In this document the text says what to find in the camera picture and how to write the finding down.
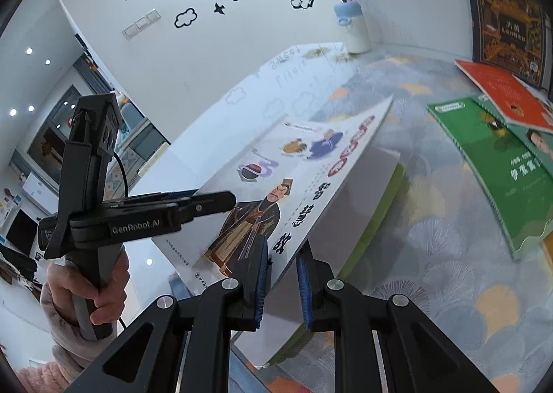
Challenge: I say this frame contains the white bottle blue lid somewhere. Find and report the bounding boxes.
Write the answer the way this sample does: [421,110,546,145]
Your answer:
[332,0,373,54]

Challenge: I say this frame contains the person's left forearm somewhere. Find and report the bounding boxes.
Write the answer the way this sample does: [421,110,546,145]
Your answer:
[13,311,117,393]

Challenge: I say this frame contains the red book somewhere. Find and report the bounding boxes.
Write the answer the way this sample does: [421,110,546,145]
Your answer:
[453,59,553,132]

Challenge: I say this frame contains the person's left hand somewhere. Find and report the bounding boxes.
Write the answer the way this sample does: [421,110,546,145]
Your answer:
[40,246,130,325]

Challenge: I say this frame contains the white book robed man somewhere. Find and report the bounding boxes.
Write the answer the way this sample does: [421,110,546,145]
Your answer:
[151,95,395,372]

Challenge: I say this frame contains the dark ornate hardcover book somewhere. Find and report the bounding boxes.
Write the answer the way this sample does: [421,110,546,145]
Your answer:
[464,0,550,89]

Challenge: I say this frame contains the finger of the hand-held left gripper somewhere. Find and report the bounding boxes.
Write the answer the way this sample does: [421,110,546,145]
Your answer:
[103,188,200,209]
[176,191,237,226]

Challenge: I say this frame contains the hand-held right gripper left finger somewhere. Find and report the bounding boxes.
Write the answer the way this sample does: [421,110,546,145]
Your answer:
[88,237,271,393]

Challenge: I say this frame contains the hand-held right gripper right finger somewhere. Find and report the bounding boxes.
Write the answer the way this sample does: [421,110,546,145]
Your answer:
[296,242,497,393]

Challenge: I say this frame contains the white cartoon book teal title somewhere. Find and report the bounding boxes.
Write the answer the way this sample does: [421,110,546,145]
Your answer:
[276,144,402,277]

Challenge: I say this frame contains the black screen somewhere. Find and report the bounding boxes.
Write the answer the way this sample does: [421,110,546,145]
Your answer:
[4,208,39,256]

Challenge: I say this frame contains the wall light switches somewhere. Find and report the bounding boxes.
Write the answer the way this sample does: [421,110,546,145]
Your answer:
[122,8,161,39]

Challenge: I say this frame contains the teal book boy in red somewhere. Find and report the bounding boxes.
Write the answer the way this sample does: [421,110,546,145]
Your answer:
[475,95,553,180]

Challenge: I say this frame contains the light green clock book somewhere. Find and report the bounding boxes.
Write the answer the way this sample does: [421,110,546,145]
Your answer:
[270,162,407,370]

